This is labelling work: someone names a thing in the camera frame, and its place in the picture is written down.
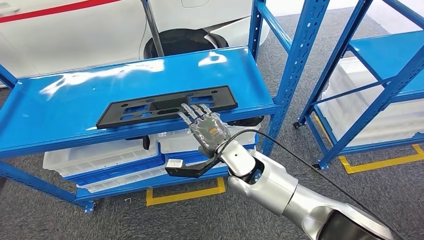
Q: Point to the black plastic plate frame part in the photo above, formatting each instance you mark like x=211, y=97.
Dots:
x=112, y=116

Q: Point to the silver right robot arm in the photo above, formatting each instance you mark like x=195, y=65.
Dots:
x=275, y=188

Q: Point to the black curved plastic part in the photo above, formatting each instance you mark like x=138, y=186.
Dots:
x=245, y=121
x=145, y=142

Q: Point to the blue metal shelf rack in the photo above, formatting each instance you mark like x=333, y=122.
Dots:
x=397, y=56
x=82, y=96

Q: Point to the grey metal pole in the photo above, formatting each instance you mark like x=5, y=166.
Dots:
x=151, y=30

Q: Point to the white car with red stripe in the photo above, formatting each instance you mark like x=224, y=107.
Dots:
x=66, y=39

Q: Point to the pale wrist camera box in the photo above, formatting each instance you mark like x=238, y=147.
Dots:
x=174, y=163

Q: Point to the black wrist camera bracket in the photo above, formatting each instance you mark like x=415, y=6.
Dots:
x=188, y=173

